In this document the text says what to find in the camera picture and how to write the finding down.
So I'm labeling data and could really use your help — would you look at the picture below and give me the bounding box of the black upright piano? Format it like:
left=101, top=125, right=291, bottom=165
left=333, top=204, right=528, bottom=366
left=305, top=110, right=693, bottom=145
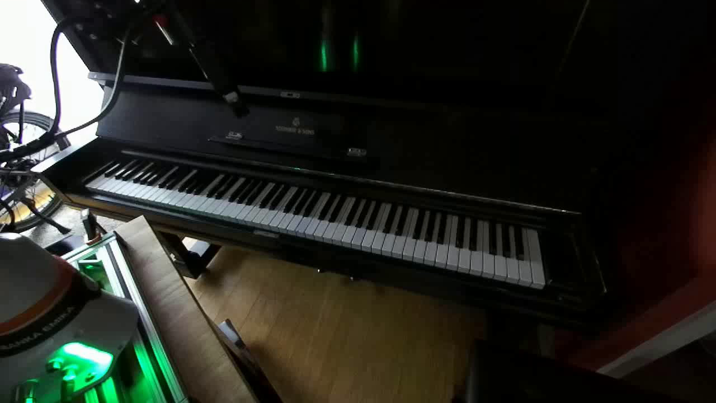
left=40, top=0, right=716, bottom=333

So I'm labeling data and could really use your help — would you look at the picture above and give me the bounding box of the small black knob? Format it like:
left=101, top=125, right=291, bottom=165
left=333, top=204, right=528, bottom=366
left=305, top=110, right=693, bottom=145
left=81, top=208, right=101, bottom=242

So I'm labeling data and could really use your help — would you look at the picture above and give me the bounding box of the small white bracket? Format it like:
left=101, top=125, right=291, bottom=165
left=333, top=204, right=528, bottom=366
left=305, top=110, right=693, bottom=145
left=217, top=319, right=245, bottom=349

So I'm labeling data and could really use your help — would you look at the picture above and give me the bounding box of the white robot base orange ring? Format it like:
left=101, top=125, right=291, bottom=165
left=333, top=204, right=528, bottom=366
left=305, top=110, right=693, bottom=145
left=0, top=234, right=140, bottom=395

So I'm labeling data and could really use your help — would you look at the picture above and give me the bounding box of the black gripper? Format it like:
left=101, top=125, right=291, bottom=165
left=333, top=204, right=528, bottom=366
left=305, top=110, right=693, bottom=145
left=152, top=5, right=253, bottom=118

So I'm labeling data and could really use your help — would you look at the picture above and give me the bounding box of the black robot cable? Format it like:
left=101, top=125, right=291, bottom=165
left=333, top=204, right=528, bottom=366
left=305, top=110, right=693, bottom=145
left=0, top=14, right=135, bottom=164

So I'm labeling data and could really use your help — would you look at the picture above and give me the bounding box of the aluminium frame rail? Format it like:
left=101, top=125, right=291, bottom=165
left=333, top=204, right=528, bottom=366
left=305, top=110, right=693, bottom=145
left=63, top=231, right=189, bottom=403

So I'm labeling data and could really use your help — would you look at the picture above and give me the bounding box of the wooden board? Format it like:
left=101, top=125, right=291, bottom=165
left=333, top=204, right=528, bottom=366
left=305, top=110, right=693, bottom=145
left=109, top=215, right=262, bottom=403

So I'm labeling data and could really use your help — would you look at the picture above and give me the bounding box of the bicycle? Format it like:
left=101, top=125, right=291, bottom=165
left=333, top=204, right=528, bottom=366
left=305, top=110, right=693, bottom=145
left=0, top=63, right=73, bottom=234

